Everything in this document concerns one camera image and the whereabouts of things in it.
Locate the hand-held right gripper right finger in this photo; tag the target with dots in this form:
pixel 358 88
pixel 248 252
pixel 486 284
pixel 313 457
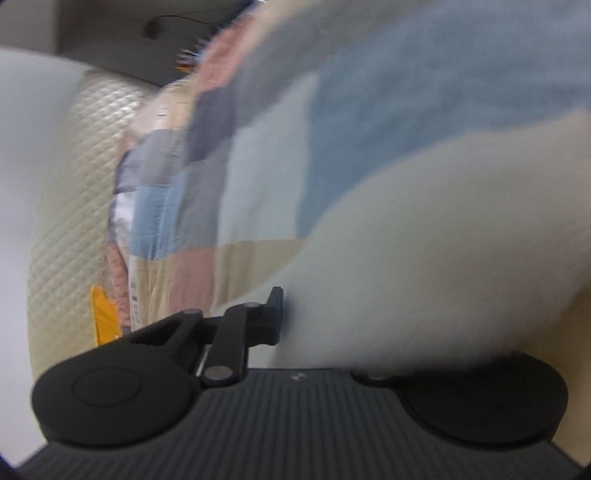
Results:
pixel 376 377

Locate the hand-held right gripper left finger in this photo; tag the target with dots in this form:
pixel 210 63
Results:
pixel 231 332

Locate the cream fleece garment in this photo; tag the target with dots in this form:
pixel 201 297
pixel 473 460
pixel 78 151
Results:
pixel 438 254

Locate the yellow crown print pillow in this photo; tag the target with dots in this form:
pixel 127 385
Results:
pixel 104 318

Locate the checked patchwork quilt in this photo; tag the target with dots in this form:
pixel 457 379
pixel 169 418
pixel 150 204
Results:
pixel 277 161

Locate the cream quilted headboard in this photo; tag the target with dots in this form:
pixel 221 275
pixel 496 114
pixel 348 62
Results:
pixel 74 207

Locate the multicoloured clutter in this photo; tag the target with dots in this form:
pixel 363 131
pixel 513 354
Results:
pixel 189 57

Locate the dark grey cabinet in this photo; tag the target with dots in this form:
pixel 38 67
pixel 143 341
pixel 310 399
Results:
pixel 115 41

